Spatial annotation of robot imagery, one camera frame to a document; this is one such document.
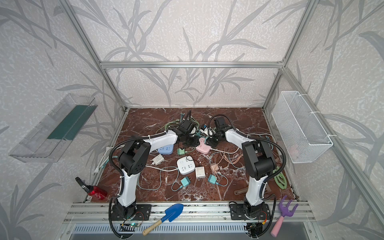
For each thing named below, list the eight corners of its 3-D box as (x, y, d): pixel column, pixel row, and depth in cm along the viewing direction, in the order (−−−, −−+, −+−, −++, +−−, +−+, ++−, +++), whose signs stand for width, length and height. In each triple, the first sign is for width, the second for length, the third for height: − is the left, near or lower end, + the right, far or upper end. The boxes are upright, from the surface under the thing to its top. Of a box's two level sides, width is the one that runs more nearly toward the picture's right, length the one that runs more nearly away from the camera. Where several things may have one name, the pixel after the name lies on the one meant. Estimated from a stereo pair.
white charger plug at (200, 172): (195, 178, 86) (194, 176, 84) (195, 168, 90) (195, 166, 88) (205, 178, 86) (205, 176, 84) (205, 168, 90) (205, 166, 88)
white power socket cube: (180, 176, 86) (180, 175, 85) (176, 161, 93) (175, 159, 91) (197, 170, 89) (196, 169, 87) (191, 156, 95) (191, 154, 93)
